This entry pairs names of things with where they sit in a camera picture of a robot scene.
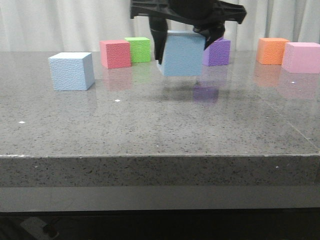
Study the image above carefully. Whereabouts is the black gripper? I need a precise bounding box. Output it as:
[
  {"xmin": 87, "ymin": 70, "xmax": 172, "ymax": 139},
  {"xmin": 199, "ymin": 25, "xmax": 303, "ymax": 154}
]
[{"xmin": 130, "ymin": 0, "xmax": 247, "ymax": 65}]

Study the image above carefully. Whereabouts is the light blue foam block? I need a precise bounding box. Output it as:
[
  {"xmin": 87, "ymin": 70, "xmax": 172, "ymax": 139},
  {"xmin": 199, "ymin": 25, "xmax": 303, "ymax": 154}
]
[
  {"xmin": 157, "ymin": 30, "xmax": 206, "ymax": 77},
  {"xmin": 48, "ymin": 52, "xmax": 95, "ymax": 91}
]

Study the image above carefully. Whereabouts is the lower purple foam block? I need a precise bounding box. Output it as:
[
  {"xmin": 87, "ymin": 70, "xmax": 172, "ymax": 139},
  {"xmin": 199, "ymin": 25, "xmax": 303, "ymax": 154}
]
[{"xmin": 202, "ymin": 37, "xmax": 231, "ymax": 67}]

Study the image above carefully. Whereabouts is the green foam block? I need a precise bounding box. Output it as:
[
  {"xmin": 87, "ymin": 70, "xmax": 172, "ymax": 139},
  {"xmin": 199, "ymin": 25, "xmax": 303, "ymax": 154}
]
[{"xmin": 124, "ymin": 37, "xmax": 151, "ymax": 63}]

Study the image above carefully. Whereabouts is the red foam block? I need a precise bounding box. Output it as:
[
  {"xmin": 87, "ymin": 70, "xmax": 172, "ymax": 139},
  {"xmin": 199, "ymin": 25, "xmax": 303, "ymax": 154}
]
[{"xmin": 99, "ymin": 39, "xmax": 132, "ymax": 69}]

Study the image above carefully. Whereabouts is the orange foam block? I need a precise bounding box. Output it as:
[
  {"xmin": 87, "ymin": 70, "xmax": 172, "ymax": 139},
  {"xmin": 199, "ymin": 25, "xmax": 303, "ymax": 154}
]
[{"xmin": 256, "ymin": 37, "xmax": 290, "ymax": 65}]

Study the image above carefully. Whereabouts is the pink foam block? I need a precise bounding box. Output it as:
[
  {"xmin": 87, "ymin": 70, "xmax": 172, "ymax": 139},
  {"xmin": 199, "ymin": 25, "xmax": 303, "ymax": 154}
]
[{"xmin": 281, "ymin": 42, "xmax": 320, "ymax": 74}]

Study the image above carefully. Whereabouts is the white pleated curtain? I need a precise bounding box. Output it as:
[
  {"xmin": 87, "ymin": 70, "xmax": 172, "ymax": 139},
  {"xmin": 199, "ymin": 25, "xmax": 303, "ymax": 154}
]
[{"xmin": 0, "ymin": 0, "xmax": 320, "ymax": 52}]

